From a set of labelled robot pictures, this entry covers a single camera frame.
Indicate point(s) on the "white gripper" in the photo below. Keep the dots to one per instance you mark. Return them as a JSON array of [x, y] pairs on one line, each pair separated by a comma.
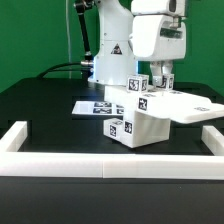
[[158, 34]]

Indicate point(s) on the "white chair back piece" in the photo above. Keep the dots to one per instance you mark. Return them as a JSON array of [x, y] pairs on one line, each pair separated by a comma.
[[177, 106]]

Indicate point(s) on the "white chair seat piece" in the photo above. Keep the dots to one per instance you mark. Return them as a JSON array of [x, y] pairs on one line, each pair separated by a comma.
[[140, 129]]

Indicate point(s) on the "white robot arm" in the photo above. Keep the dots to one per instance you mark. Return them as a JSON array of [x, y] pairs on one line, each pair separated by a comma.
[[115, 61]]

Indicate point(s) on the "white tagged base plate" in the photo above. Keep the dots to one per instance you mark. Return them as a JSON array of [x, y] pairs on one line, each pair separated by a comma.
[[97, 108]]

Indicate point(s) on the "white U-shaped fence frame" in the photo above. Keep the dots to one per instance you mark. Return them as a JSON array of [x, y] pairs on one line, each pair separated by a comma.
[[14, 162]]

